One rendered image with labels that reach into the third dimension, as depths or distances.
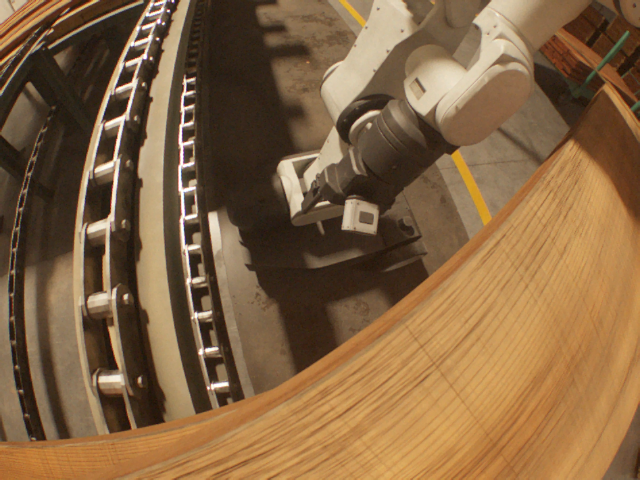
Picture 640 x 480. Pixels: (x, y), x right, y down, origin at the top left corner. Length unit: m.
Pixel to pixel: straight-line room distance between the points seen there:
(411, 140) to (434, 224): 1.01
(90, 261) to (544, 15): 0.45
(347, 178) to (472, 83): 0.19
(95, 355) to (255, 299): 0.84
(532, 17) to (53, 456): 0.53
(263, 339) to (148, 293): 0.81
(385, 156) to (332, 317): 0.81
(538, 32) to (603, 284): 0.22
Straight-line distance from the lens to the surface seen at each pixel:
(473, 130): 0.28
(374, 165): 0.31
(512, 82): 0.27
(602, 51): 11.03
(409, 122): 0.29
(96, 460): 0.24
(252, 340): 1.03
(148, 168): 0.30
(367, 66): 0.52
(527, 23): 0.29
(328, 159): 0.74
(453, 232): 1.32
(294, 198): 0.77
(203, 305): 0.54
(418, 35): 0.46
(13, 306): 0.92
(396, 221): 0.95
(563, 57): 3.00
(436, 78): 0.29
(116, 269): 0.25
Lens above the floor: 1.03
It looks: 70 degrees down
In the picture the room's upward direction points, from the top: 16 degrees clockwise
